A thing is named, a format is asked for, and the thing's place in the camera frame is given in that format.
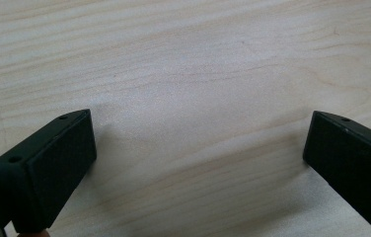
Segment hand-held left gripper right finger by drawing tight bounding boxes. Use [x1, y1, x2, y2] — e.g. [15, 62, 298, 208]
[302, 110, 371, 234]

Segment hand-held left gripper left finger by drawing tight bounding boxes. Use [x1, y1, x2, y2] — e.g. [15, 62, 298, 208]
[0, 109, 98, 234]

